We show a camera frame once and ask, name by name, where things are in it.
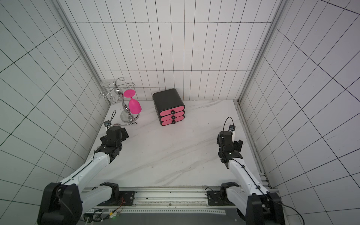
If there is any pink bottom drawer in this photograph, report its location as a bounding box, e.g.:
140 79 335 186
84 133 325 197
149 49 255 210
161 116 185 126

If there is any pink drawer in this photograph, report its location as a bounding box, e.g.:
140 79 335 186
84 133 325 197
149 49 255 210
161 116 185 126
160 111 185 122
159 106 185 117

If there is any pink top drawer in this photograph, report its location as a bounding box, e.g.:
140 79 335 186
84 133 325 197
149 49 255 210
159 106 185 117

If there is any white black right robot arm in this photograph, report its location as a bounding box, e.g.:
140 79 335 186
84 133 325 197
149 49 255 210
217 131 286 225

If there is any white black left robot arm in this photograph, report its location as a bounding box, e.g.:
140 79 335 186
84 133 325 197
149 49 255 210
37 126 129 225

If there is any black drawer cabinet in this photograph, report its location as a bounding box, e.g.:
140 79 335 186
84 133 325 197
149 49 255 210
152 89 185 124

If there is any magenta plastic wine glass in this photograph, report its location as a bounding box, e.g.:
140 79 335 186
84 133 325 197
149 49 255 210
123 90 142 114

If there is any clear wine glass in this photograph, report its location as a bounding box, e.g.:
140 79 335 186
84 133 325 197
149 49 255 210
98 80 120 104

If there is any chrome glass rack stand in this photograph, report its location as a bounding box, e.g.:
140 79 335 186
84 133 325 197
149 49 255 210
115 77 140 124

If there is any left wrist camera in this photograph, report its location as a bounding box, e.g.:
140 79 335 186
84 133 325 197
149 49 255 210
103 120 112 129

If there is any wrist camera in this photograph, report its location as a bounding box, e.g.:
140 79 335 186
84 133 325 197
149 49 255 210
103 120 112 129
228 125 236 142

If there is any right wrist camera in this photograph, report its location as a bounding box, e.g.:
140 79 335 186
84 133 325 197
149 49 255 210
228 125 236 142

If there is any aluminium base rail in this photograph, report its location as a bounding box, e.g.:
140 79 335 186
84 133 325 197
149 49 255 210
83 186 241 222

